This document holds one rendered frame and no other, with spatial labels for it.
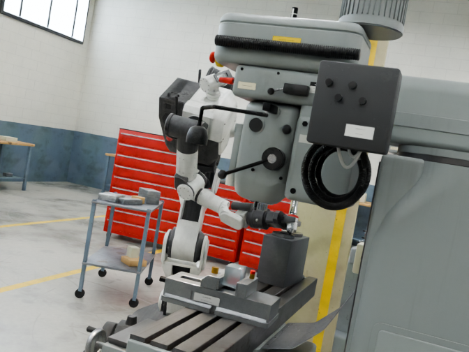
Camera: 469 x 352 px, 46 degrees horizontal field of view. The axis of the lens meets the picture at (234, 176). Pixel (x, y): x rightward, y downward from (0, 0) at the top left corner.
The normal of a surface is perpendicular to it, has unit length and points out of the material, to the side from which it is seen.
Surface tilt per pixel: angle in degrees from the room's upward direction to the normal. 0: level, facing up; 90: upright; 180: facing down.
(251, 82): 90
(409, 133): 90
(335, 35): 90
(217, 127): 113
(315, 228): 90
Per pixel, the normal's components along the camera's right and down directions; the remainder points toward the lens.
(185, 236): 0.03, -0.45
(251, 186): -0.39, 0.45
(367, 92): -0.35, -0.01
